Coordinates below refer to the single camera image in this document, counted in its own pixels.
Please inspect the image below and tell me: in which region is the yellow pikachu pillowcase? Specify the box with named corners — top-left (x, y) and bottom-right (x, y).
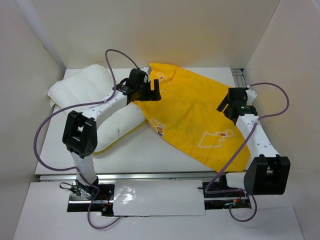
top-left (136, 63), bottom-right (244, 172)

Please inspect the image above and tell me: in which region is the white pillow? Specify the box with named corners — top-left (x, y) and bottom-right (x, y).
top-left (48, 64), bottom-right (147, 155)

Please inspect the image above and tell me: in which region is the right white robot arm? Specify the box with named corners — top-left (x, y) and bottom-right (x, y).
top-left (217, 87), bottom-right (291, 196)

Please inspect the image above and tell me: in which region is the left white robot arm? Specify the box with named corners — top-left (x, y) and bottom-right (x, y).
top-left (62, 66), bottom-right (161, 200)

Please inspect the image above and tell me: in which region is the white cover plate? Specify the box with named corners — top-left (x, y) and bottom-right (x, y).
top-left (112, 180), bottom-right (205, 217)

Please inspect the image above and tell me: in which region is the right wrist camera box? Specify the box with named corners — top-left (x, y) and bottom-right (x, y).
top-left (245, 86), bottom-right (258, 105)

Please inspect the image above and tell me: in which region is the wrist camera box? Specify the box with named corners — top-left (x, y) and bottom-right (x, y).
top-left (245, 86), bottom-right (258, 105)
top-left (140, 66), bottom-right (152, 75)

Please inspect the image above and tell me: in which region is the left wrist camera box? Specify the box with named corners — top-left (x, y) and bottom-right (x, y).
top-left (140, 66), bottom-right (152, 75)

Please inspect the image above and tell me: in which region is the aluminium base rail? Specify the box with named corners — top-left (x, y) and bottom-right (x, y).
top-left (39, 171), bottom-right (251, 217)

